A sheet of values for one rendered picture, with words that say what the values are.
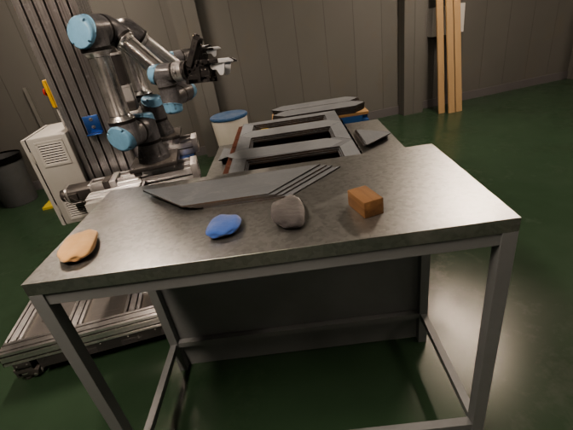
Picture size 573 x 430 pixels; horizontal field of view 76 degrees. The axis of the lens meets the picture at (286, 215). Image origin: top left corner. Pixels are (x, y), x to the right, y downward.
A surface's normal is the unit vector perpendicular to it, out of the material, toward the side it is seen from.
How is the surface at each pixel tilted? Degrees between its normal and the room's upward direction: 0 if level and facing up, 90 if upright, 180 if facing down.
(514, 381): 0
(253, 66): 90
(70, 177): 90
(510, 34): 90
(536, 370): 0
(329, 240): 0
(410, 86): 90
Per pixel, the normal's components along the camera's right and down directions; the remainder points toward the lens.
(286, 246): -0.15, -0.87
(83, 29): -0.24, 0.37
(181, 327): 0.02, 0.47
